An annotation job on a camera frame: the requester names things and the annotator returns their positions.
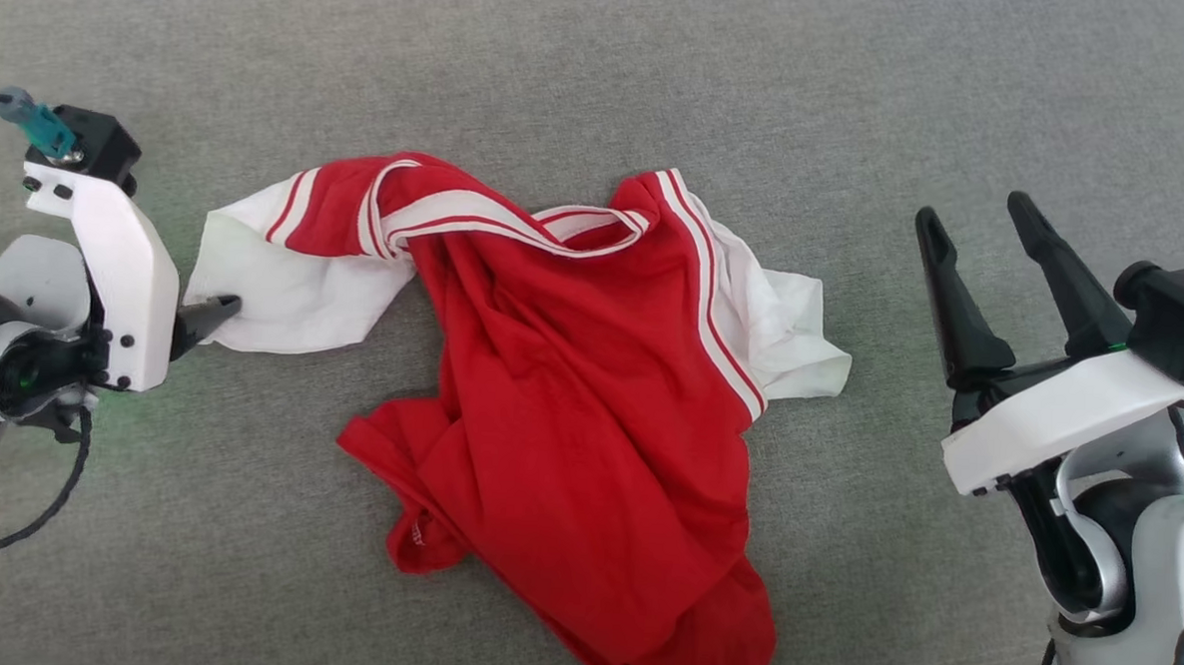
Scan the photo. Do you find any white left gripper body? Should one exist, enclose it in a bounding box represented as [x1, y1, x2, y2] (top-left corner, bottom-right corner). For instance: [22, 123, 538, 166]
[13, 159, 187, 396]

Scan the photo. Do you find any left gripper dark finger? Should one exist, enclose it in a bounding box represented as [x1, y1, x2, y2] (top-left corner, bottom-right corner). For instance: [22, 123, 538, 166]
[171, 292, 246, 364]

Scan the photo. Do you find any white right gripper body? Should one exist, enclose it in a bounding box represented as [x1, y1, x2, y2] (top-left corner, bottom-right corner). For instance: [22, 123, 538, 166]
[938, 339, 1184, 506]

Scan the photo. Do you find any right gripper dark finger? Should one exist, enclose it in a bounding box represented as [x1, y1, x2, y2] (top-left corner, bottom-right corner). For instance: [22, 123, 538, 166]
[999, 190, 1140, 363]
[906, 206, 1024, 394]

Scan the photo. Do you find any red and white jersey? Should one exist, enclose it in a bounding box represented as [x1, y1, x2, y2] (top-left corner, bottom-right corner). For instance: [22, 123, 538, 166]
[168, 142, 862, 665]

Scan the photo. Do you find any black cable with teal plug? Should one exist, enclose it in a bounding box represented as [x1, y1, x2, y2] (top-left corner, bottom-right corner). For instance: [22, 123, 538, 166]
[0, 86, 86, 165]

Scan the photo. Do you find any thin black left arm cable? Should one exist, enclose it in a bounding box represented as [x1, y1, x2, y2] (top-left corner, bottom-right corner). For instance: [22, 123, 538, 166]
[0, 398, 96, 564]

